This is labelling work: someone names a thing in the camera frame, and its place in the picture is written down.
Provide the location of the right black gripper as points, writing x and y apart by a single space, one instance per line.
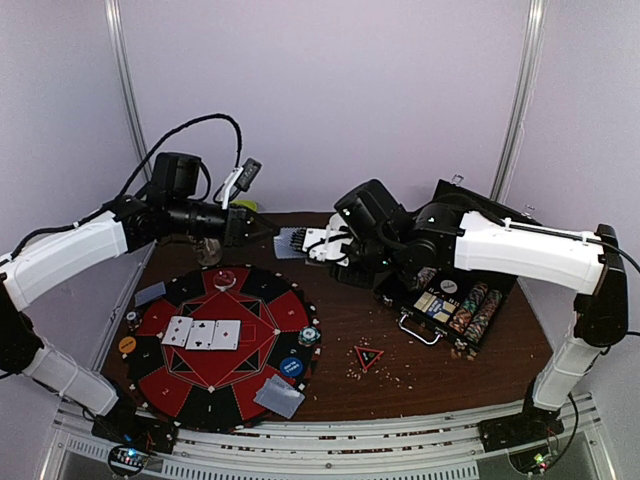
345 273

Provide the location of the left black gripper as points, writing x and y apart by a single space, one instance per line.
234 228

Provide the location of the single blue playing card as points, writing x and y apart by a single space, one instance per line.
149 294

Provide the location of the blue playing card deck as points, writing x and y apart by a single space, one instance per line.
283 244

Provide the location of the three of diamonds card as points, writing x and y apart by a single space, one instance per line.
177 331

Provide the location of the teal poker chip stack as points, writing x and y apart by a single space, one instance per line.
308 336

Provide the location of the clubs face-up card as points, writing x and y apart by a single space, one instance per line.
200 335

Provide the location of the diamonds face-up card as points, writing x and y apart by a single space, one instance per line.
226 335

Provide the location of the orange big blind button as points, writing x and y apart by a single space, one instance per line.
127 345

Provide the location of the dealt blue card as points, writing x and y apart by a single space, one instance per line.
279 386
283 406

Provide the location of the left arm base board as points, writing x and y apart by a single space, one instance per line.
134 453

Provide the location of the right arm base board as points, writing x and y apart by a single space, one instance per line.
525 435

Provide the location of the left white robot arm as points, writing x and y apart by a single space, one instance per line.
121 226

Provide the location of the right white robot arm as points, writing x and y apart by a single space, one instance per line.
589 263

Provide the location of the white printed mug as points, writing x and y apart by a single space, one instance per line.
208 251

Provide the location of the green bowl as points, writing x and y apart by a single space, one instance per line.
249 204

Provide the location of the boxed card deck in case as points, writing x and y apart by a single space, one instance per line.
435 307

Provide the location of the white round button in case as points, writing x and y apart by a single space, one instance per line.
448 286

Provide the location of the clear dealer button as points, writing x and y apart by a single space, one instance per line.
224 279

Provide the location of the black poker chip case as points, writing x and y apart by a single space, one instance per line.
393 292

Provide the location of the red black triangle token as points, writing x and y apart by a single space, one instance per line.
367 357

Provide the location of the poker chip row two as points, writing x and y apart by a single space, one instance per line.
480 322

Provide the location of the round red black poker mat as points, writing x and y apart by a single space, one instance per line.
214 390

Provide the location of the blue small blind button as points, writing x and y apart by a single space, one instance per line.
291 367

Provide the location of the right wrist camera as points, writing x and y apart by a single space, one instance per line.
322 246

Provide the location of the chrome case handle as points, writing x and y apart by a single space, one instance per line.
417 332

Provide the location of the aluminium front rail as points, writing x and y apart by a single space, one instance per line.
439 446

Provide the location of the right aluminium post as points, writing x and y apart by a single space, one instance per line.
524 92

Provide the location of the aluminium post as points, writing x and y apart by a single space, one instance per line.
524 92
141 175

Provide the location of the left aluminium post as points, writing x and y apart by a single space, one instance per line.
141 175

